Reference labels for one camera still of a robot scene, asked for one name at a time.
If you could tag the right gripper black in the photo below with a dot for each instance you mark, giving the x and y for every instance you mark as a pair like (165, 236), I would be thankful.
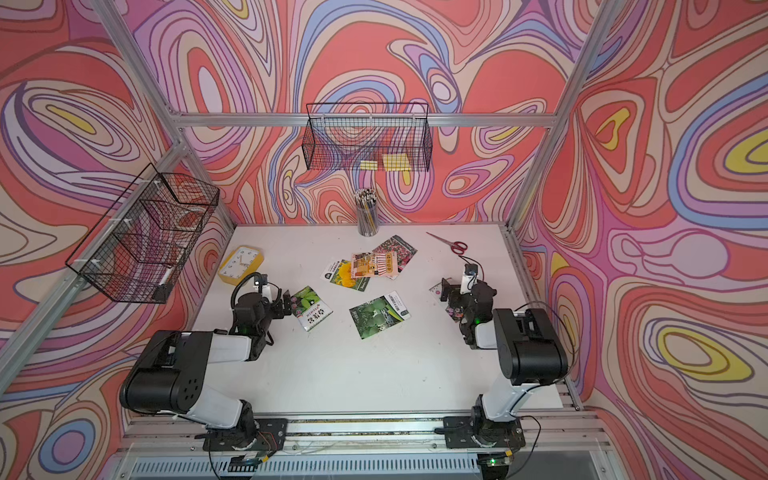
(450, 293)

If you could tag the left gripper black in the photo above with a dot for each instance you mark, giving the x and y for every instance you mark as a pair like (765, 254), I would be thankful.
(279, 304)

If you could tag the green mimosa seed packet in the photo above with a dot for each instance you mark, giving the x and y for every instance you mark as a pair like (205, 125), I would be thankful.
(308, 308)

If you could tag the yellow sunflower seed packet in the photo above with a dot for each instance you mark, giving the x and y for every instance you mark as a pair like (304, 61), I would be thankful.
(340, 273)

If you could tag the pink flower field seed packet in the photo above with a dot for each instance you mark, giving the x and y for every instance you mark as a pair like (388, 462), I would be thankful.
(402, 249)

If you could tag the orange shop seed packet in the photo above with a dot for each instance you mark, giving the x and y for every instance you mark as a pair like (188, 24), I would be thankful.
(375, 264)

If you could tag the dark green melon seed packet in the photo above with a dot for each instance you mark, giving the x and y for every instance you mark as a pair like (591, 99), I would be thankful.
(379, 314)

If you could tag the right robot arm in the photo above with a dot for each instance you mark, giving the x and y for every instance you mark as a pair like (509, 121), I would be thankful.
(530, 356)

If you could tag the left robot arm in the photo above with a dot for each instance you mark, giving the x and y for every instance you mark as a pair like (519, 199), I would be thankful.
(170, 377)

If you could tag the small pink flower seed packet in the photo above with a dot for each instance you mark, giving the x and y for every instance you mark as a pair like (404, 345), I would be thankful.
(448, 295)

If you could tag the yellow square clock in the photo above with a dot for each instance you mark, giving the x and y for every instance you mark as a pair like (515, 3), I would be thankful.
(241, 261)

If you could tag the pencil cup with pencils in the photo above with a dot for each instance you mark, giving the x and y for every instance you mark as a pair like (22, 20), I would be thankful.
(366, 201)

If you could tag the yellow sticky notes large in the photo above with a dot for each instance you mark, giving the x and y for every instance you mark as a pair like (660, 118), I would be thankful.
(397, 162)

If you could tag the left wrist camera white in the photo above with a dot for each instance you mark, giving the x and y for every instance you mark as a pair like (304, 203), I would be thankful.
(265, 288)

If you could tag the red handled scissors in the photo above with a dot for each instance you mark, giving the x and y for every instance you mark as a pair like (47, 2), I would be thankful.
(457, 247)

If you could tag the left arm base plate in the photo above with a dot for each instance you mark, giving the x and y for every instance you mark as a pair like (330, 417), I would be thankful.
(260, 435)

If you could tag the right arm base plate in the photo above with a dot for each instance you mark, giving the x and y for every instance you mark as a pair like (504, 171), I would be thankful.
(463, 432)

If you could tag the left black wire basket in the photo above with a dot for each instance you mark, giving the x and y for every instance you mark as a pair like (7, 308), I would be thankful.
(138, 249)

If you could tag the black wire basket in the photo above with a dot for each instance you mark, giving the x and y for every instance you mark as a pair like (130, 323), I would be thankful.
(138, 249)
(339, 135)

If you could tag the back black wire basket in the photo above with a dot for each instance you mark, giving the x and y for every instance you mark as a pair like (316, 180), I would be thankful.
(339, 135)

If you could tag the aluminium front rail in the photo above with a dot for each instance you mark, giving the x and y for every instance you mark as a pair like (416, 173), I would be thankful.
(547, 430)

